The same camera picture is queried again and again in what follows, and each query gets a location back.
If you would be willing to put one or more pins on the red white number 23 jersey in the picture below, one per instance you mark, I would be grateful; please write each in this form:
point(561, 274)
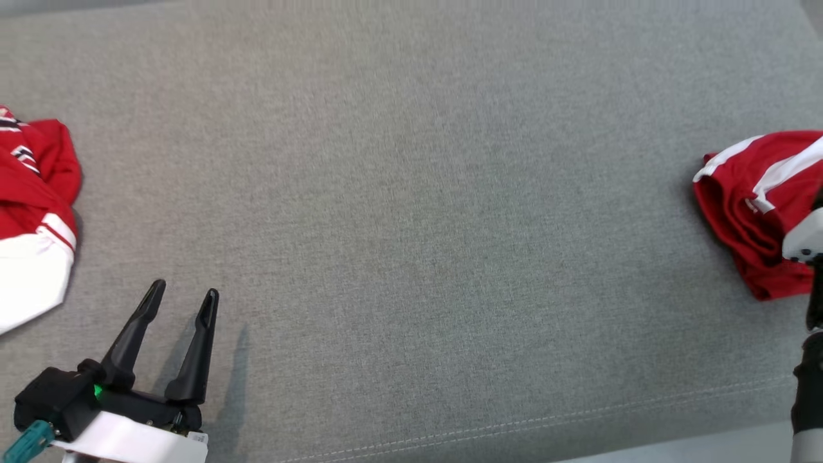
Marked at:
point(26, 193)

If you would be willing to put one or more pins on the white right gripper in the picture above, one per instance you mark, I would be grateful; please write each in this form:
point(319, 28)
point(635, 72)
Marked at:
point(807, 241)

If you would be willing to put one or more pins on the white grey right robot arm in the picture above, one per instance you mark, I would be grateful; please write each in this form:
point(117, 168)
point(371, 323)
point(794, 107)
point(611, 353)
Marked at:
point(809, 399)

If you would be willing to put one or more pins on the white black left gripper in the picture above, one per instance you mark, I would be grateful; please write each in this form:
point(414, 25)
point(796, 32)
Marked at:
point(128, 440)

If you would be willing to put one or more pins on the red shorts with white stripes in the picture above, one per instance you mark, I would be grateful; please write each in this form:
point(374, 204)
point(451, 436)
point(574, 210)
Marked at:
point(739, 212)

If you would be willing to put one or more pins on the grey fabric sofa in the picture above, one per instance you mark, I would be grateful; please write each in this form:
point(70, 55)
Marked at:
point(411, 193)

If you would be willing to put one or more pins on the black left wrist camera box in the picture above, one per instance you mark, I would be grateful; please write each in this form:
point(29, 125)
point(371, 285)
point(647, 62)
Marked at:
point(51, 399)

